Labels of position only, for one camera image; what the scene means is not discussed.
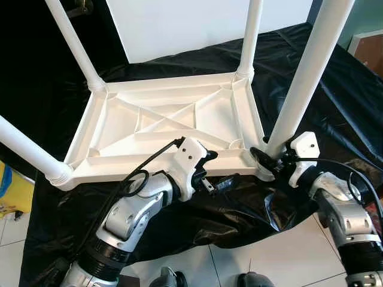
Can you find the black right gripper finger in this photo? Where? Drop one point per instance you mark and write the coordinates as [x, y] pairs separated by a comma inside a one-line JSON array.
[[263, 162]]

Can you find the white plastic table top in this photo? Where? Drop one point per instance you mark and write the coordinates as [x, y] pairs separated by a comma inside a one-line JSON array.
[[102, 170]]

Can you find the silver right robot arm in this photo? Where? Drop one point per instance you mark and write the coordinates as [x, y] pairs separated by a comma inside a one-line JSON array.
[[344, 215]]

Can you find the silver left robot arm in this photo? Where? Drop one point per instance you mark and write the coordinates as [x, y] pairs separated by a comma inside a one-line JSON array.
[[128, 215]]

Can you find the black plastic cover sheet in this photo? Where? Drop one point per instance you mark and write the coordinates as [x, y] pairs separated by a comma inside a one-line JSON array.
[[197, 57]]

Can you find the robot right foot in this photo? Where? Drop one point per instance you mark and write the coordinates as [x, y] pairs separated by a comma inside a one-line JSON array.
[[255, 280]]

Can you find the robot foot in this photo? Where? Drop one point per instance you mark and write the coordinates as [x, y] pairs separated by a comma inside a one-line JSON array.
[[255, 280], [167, 278]]

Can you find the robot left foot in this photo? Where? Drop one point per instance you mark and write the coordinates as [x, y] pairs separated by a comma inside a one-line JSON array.
[[167, 278]]

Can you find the brown wooden cabinet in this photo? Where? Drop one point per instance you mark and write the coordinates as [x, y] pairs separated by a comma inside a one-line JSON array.
[[370, 54]]

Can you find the yellow plastic container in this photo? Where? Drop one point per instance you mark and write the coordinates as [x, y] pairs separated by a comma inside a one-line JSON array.
[[17, 191]]

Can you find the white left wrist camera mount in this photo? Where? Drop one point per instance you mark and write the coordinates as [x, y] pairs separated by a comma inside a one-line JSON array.
[[188, 158]]

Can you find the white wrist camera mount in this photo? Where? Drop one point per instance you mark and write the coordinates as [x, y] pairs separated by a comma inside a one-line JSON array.
[[305, 146], [188, 158]]

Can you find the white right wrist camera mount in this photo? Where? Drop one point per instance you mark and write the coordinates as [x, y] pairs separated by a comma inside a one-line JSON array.
[[305, 146]]

